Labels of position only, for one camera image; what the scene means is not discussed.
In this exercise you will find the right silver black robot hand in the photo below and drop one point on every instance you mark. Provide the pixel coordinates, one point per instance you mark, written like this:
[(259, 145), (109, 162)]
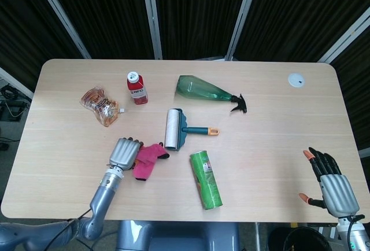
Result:
[(336, 190)]

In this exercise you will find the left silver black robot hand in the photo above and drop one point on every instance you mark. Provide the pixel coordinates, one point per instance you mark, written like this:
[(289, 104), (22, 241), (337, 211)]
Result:
[(124, 154)]

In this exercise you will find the pink cloth with black trim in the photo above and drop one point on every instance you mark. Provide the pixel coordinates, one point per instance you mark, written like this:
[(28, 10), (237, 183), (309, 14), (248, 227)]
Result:
[(147, 160)]

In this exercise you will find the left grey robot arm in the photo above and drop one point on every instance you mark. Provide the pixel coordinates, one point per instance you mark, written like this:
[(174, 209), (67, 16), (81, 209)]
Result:
[(98, 202)]

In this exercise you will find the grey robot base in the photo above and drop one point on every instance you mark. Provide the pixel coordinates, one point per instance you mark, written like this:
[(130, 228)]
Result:
[(177, 236)]

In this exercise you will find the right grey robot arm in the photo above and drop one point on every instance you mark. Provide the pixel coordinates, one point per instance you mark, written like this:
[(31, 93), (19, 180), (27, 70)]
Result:
[(354, 232)]

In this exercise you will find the clear orange snack bag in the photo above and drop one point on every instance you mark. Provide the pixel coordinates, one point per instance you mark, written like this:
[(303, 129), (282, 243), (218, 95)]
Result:
[(101, 106)]

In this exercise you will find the black waste bin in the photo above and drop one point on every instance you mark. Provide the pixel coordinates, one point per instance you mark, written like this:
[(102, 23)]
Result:
[(300, 239)]

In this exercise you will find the red juice bottle white cap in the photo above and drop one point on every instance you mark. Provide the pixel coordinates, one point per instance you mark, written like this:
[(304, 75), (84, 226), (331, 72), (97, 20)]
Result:
[(137, 88)]

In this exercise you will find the green cylindrical chip can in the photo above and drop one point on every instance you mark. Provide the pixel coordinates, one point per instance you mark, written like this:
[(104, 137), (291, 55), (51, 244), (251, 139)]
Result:
[(205, 180)]

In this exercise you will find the green spray bottle black trigger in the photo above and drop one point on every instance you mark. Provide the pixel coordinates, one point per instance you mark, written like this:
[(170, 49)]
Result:
[(202, 89)]

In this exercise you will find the grey metal screen frame post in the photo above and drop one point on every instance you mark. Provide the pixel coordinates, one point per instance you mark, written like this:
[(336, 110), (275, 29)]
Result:
[(62, 16), (151, 16), (14, 83), (241, 16), (344, 37)]

